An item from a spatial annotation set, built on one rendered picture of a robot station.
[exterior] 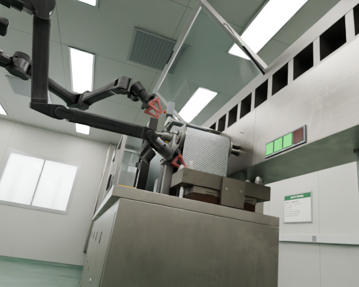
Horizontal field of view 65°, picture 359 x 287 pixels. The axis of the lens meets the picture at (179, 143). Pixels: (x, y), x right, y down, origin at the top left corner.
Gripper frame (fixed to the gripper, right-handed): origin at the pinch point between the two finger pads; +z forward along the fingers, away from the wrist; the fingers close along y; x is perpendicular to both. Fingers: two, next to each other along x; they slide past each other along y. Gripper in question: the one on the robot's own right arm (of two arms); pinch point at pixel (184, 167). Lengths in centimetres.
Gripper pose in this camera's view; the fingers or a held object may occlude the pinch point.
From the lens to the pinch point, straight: 134.6
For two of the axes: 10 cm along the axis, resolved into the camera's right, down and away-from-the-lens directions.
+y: 3.1, -2.7, -9.1
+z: 7.6, 6.5, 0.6
